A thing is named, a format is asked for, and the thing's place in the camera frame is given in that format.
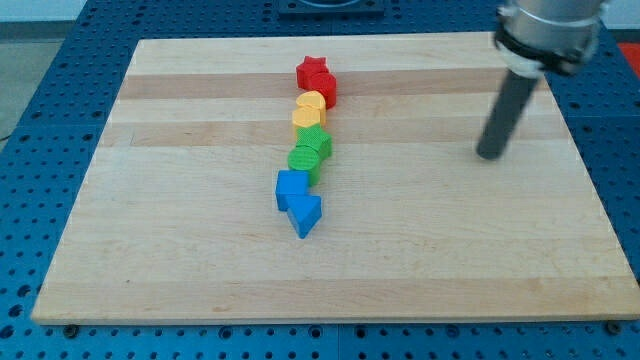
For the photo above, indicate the red star block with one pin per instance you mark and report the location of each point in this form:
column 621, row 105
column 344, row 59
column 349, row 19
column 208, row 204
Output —
column 309, row 67

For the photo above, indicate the blue cube block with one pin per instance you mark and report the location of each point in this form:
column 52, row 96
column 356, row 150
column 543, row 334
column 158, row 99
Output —
column 289, row 183

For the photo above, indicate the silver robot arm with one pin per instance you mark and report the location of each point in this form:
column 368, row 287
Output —
column 538, row 36

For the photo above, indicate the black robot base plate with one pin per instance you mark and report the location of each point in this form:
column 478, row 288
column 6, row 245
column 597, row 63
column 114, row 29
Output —
column 290, row 8

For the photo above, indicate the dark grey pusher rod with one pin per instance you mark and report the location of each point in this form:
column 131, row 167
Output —
column 514, row 95

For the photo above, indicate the red hexagon block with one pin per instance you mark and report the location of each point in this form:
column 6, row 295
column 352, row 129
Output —
column 326, row 84

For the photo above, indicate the green star block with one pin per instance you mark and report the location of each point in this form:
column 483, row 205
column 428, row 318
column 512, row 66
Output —
column 316, row 138

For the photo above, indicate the yellow pentagon block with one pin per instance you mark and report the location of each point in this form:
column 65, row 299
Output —
column 305, row 117

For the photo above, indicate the yellow heart block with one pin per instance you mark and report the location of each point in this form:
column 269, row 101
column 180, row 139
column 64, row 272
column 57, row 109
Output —
column 315, row 100

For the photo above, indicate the green circle block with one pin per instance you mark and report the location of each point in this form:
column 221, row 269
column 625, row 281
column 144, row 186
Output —
column 306, row 159

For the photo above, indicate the wooden board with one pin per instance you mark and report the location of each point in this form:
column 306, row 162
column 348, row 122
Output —
column 176, row 219

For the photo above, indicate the blue triangle block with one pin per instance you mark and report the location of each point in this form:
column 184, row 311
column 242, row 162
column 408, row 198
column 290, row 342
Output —
column 304, row 211

